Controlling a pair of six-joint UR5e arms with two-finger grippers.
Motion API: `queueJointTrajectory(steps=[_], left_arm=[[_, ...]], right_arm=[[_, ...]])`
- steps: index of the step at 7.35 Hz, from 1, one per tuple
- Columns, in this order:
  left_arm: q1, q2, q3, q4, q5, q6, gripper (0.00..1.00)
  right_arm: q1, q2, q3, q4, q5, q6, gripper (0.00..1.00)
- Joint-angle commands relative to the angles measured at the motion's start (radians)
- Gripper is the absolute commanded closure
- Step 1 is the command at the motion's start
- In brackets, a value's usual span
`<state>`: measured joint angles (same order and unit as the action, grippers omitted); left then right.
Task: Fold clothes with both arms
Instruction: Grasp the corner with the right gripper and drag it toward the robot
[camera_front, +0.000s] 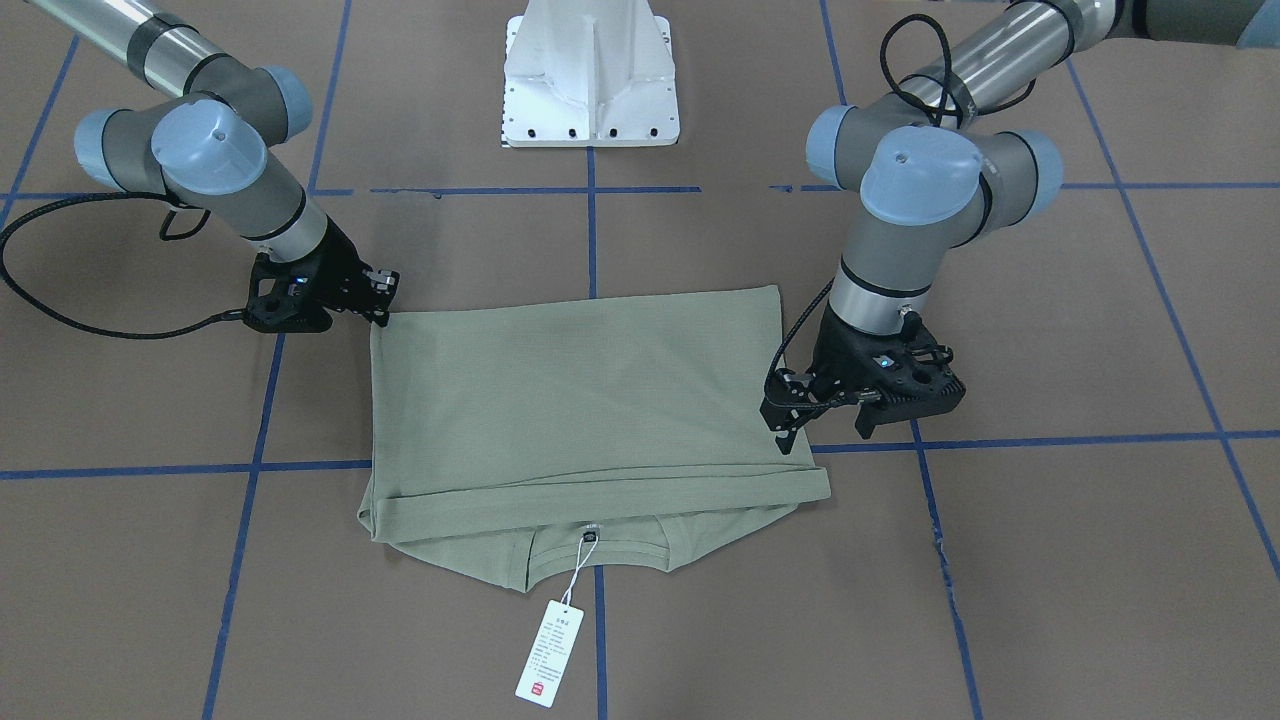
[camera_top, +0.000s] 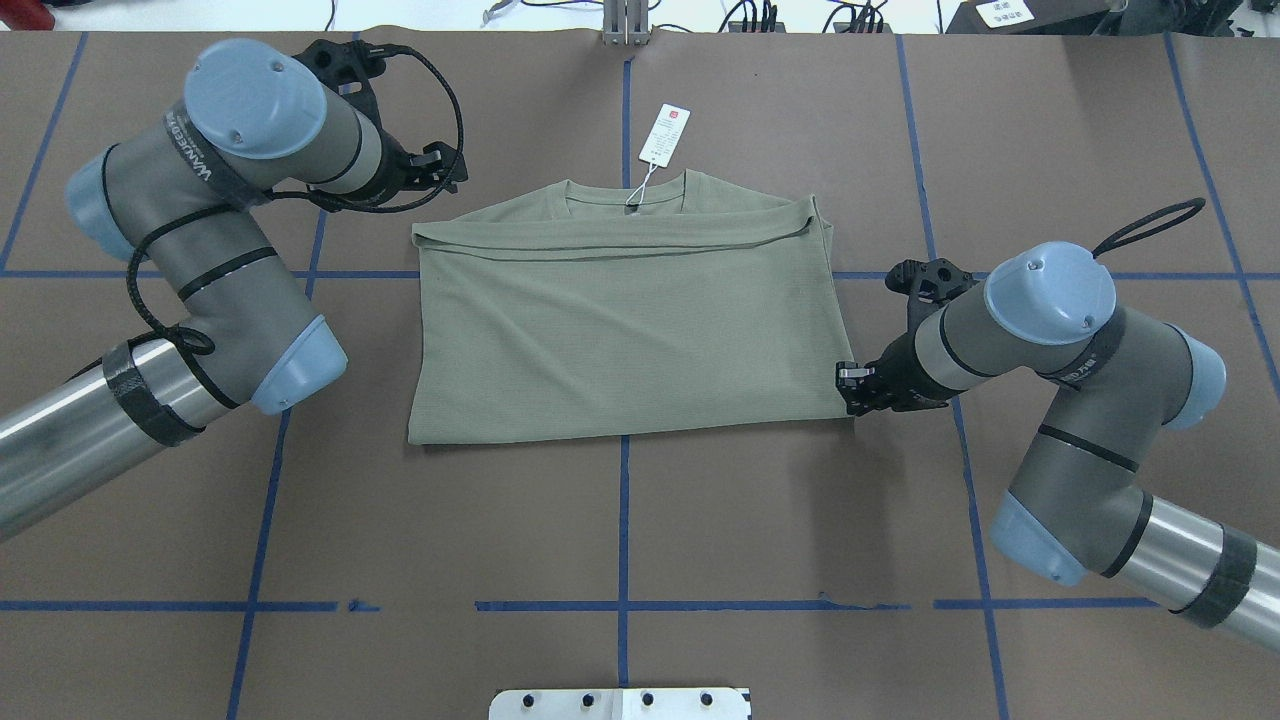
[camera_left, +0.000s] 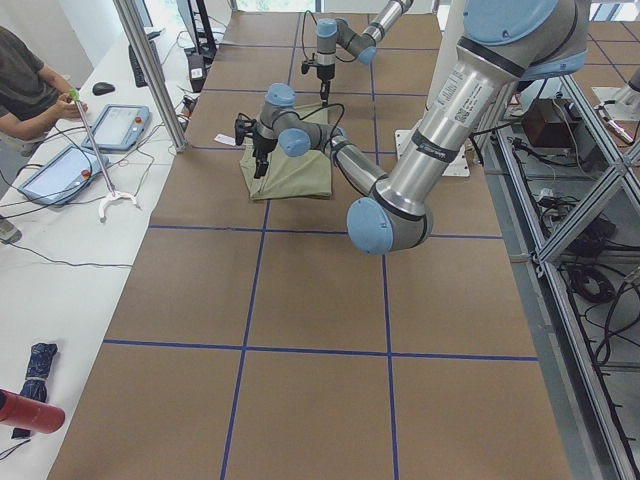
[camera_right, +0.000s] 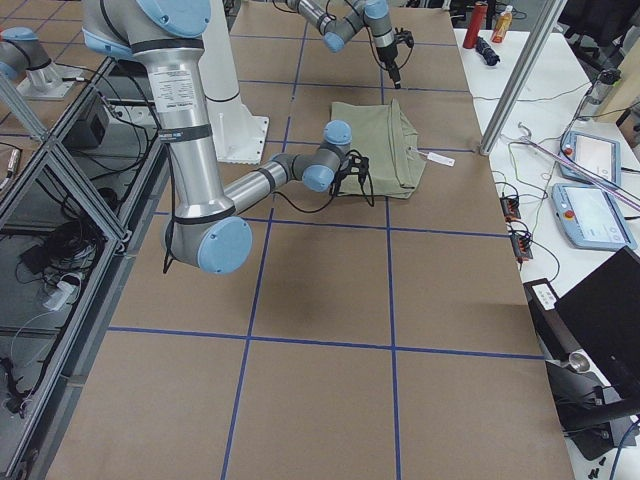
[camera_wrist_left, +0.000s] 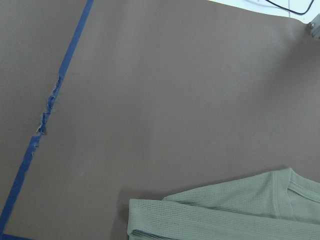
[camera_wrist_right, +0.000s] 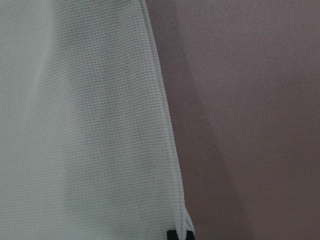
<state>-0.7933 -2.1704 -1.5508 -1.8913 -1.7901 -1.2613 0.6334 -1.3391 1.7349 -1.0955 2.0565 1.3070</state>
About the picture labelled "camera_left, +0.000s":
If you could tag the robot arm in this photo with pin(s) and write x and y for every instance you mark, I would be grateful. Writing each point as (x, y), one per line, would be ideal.
(334, 32)
(501, 42)

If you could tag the black computer mouse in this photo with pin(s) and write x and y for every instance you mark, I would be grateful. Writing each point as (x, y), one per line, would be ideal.
(102, 88)

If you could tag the near teach pendant tablet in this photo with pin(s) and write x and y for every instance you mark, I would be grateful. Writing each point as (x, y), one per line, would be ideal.
(62, 178)

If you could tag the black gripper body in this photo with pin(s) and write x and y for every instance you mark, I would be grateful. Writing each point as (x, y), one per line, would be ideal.
(325, 73)
(262, 145)

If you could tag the seated person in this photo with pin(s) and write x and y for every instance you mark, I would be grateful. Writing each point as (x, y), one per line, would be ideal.
(34, 97)

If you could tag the white shirt hang tag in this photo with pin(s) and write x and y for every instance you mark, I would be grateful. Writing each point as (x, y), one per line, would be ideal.
(225, 139)

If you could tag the red water bottle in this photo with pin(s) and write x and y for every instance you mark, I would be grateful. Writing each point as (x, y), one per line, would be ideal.
(29, 414)

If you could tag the folded dark blue umbrella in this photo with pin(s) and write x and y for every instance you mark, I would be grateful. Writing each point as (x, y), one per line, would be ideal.
(37, 373)

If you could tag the teach pendant tablet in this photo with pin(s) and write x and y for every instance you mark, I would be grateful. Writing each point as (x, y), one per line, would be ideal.
(119, 127)
(62, 178)

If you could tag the far teach pendant tablet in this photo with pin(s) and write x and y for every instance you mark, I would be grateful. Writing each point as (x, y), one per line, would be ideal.
(119, 127)

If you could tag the sage green long-sleeve shirt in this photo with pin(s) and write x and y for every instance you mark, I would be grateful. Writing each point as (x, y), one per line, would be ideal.
(270, 173)

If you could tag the aluminium frame post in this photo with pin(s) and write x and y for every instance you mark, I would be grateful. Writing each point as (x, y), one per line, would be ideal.
(135, 33)

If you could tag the aluminium frame rail structure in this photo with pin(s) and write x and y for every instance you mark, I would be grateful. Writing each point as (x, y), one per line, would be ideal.
(565, 180)

